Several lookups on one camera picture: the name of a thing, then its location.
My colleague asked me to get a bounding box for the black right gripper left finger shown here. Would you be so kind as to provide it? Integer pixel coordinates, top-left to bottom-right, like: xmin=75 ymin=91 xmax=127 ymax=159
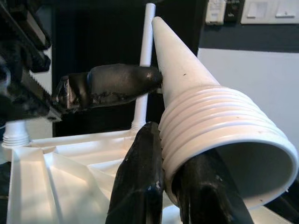
xmin=105 ymin=121 xmax=164 ymax=224

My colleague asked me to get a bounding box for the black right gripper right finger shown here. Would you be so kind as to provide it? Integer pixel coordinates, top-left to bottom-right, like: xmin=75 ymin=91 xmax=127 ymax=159
xmin=172 ymin=151 xmax=255 ymax=224

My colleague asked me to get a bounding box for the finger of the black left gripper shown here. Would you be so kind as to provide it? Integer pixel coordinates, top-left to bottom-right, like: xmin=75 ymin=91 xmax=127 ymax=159
xmin=51 ymin=64 xmax=164 ymax=114

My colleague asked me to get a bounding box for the white plastic children table top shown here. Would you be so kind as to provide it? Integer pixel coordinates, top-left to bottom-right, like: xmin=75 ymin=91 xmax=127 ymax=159
xmin=0 ymin=129 xmax=283 ymax=224

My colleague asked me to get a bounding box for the white wall socket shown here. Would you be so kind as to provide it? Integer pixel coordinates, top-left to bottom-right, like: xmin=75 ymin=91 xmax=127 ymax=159
xmin=205 ymin=0 xmax=227 ymax=25

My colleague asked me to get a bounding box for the black wall adapter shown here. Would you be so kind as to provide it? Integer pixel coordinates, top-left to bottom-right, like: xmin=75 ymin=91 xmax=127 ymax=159
xmin=224 ymin=0 xmax=242 ymax=23

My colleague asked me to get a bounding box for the white double wall switch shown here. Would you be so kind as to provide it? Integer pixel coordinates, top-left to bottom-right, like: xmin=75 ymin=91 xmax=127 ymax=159
xmin=240 ymin=0 xmax=299 ymax=25

